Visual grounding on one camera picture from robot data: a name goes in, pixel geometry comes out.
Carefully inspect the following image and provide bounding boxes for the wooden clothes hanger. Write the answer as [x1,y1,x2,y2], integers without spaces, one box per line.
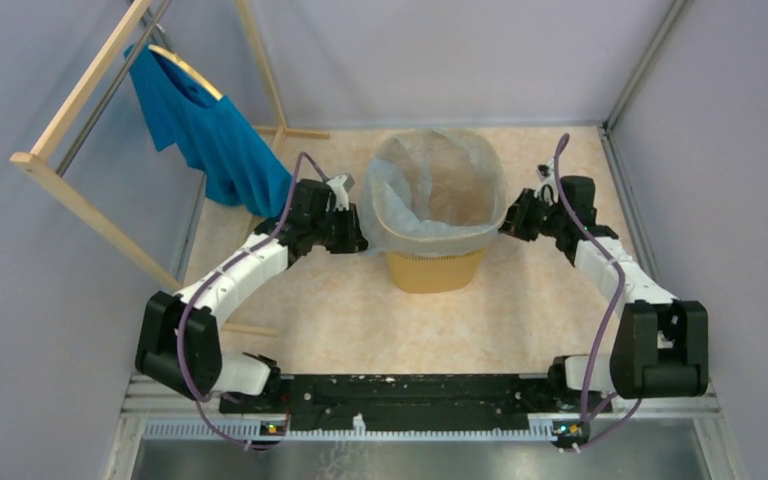
[149,44,223,101]

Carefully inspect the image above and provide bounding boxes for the wooden clothes rack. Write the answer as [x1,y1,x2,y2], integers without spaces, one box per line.
[10,0,331,339]

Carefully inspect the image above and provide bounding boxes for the yellow mesh trash bin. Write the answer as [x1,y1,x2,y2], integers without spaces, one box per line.
[383,128,510,296]

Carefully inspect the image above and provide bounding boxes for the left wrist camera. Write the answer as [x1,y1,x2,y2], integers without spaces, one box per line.
[325,173,355,212]

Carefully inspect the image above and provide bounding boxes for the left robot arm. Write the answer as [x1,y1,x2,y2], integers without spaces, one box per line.
[135,174,368,414]

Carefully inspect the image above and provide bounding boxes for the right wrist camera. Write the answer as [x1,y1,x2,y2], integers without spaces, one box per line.
[534,158,557,206]

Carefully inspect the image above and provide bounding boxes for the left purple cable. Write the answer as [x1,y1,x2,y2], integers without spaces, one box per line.
[175,152,329,453]

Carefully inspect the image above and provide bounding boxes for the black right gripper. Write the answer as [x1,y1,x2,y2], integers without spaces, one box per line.
[487,189,567,243]

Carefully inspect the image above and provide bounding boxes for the blue t-shirt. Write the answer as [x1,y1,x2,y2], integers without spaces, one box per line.
[129,46,291,217]

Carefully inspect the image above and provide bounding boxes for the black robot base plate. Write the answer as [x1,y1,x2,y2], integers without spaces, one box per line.
[219,374,580,432]

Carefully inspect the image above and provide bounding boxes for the light blue trash bag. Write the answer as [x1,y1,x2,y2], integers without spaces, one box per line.
[360,128,510,260]

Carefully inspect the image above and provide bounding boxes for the aluminium frame rail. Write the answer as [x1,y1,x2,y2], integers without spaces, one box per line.
[118,374,723,444]

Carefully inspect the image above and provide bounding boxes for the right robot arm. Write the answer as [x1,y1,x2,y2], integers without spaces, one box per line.
[500,176,709,412]

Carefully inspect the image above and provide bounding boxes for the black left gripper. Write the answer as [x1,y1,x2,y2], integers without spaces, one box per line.
[310,203,372,254]

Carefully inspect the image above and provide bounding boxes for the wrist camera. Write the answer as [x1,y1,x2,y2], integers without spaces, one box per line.
[534,158,557,206]
[325,173,355,212]

